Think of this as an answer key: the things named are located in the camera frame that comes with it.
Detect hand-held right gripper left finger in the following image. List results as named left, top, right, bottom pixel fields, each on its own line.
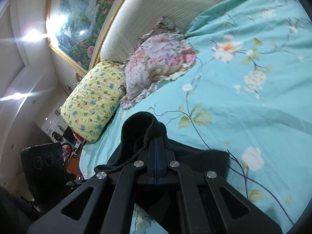
left=27, top=138, right=157, bottom=234

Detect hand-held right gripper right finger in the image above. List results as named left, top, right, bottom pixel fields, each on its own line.
left=156, top=138, right=283, bottom=234

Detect black pants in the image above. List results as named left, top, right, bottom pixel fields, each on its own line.
left=94, top=111, right=231, bottom=227

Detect person's left forearm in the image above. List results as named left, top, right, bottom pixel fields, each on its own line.
left=0, top=185, right=43, bottom=234

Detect wooden bedside cabinet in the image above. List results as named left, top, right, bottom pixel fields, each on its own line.
left=66, top=155, right=82, bottom=175

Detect red cloth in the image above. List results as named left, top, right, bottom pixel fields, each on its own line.
left=72, top=129, right=85, bottom=142

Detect yellow printed pillow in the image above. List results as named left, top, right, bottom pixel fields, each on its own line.
left=60, top=60, right=126, bottom=144

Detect teal floral bed sheet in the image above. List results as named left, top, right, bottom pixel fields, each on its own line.
left=79, top=0, right=312, bottom=234

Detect pink floral ruffled pillow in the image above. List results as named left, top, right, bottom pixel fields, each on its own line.
left=119, top=17, right=198, bottom=110

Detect gold framed landscape painting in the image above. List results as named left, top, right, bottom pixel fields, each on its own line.
left=46, top=0, right=144, bottom=75

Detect white ribbed headboard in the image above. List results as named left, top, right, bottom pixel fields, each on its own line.
left=89, top=0, right=272, bottom=71

